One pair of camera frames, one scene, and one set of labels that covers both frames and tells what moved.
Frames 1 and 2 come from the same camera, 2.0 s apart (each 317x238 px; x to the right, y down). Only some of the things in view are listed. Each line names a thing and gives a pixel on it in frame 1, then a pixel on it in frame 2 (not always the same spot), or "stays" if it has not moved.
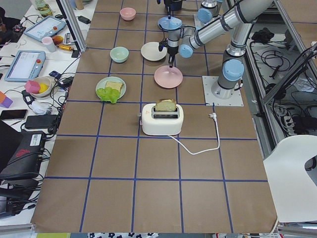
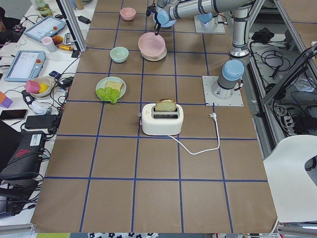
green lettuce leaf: [108, 94] stays
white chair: [294, 194] stays
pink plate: [168, 77] to [150, 44]
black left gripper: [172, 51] to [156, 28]
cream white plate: [151, 51] stays
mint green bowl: [119, 54] stays
